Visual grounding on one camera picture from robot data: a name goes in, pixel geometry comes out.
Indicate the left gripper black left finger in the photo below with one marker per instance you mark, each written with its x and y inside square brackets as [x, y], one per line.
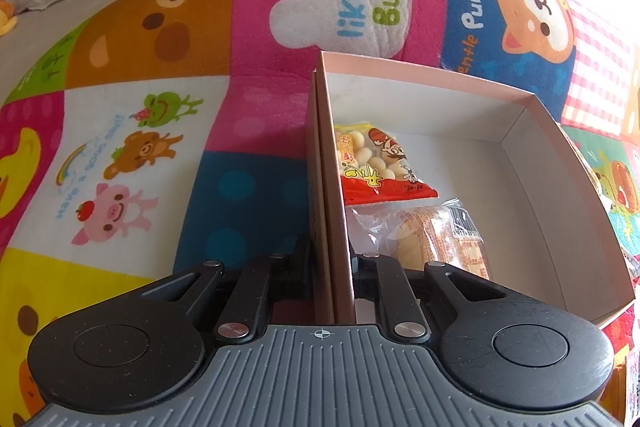
[274, 289]

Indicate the colourful cartoon play mat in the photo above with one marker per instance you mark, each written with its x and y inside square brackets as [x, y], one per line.
[160, 132]

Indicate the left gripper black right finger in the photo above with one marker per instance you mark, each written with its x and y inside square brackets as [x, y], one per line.
[381, 281]

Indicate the pink cardboard box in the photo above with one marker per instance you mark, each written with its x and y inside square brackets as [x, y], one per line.
[495, 148]

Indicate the long bread roll packet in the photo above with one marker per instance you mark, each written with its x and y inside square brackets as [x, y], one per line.
[415, 234]

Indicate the yellow plush toy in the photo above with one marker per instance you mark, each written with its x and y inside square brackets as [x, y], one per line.
[8, 19]

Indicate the biscuit ball snack bag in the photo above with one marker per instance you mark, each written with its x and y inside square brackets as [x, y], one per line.
[374, 167]

